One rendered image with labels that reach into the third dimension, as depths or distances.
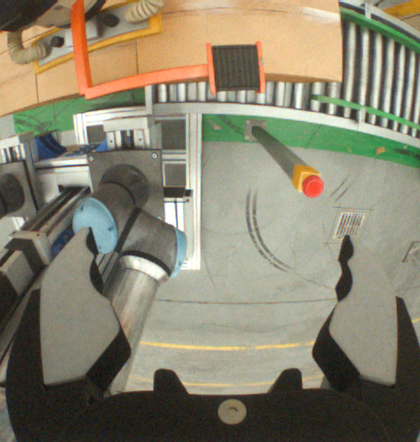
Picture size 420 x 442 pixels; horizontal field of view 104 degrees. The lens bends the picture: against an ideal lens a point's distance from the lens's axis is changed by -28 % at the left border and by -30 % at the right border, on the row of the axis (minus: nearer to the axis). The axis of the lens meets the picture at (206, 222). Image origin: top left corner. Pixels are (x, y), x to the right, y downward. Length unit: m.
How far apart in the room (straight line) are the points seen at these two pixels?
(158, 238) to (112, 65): 0.91
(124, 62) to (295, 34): 0.75
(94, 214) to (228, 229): 1.57
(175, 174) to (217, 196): 0.43
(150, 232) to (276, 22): 0.65
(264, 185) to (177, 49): 1.33
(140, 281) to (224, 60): 0.41
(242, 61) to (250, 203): 1.55
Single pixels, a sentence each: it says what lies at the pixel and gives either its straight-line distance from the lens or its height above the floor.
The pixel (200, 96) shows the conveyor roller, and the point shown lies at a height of 0.55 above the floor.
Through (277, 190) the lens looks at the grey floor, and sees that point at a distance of 1.84.
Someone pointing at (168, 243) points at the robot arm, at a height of 1.24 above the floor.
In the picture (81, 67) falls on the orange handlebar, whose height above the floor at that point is 1.24.
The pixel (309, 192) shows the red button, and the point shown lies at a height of 1.04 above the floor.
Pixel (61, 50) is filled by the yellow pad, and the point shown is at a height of 1.13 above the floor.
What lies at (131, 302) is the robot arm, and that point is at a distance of 0.44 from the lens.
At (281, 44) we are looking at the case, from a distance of 0.72.
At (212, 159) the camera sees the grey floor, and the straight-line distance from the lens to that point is 1.68.
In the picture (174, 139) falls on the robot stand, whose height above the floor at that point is 0.21.
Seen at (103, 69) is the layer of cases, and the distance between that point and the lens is 1.21.
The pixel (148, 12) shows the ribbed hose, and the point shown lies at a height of 1.17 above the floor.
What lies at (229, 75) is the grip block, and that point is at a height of 1.26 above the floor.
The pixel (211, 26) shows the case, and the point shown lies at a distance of 0.70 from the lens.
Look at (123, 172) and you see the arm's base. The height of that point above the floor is 1.08.
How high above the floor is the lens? 1.62
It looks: 58 degrees down
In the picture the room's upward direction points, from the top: 177 degrees counter-clockwise
